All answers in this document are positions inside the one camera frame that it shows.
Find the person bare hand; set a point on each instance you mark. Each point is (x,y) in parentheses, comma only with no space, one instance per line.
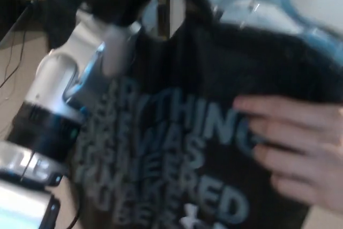
(300,146)

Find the black printed plastic bag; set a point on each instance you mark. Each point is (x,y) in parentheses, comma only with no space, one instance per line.
(187,78)

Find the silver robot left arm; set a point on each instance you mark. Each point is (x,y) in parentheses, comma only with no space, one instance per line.
(56,70)

